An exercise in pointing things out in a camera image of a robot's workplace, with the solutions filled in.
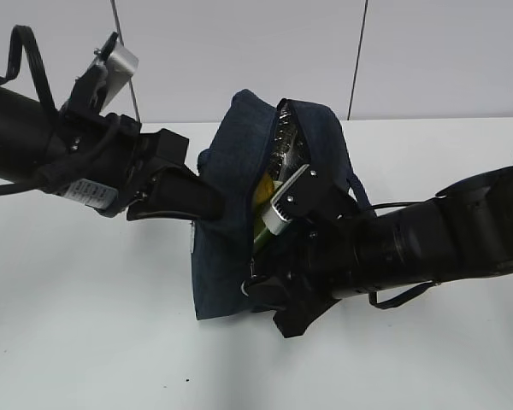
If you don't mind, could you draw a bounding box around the green lid glass container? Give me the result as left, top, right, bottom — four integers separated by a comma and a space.
266, 180, 294, 209

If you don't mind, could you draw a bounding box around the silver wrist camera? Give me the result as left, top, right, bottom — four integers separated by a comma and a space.
70, 32, 139, 112
261, 163, 337, 236

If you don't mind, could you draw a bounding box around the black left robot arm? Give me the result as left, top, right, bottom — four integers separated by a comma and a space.
0, 87, 225, 220

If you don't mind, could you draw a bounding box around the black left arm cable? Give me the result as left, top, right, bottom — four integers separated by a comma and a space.
0, 24, 61, 114

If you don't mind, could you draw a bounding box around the dark blue lunch bag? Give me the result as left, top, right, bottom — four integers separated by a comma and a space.
192, 89, 370, 320

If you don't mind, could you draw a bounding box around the green cucumber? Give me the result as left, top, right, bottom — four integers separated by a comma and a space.
252, 220, 289, 255

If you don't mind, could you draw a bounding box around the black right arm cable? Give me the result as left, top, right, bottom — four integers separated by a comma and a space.
345, 137, 513, 309

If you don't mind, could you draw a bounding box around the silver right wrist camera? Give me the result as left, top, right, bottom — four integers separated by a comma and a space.
261, 163, 337, 236

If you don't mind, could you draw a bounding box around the yellow pear-shaped gourd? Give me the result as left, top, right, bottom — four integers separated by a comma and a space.
252, 172, 283, 207

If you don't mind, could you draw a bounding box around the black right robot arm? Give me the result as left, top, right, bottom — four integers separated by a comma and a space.
242, 166, 513, 337

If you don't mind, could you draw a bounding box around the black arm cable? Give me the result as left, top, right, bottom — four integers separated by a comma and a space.
0, 24, 61, 114
345, 137, 513, 309

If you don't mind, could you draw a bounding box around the metal zipper pull ring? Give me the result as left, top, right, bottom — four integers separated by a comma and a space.
240, 258, 260, 298

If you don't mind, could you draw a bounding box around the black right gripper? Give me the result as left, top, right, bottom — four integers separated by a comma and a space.
243, 213, 368, 338

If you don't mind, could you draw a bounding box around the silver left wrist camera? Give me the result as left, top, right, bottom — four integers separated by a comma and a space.
70, 32, 139, 112

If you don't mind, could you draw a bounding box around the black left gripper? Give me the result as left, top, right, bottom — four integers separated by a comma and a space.
38, 108, 225, 221

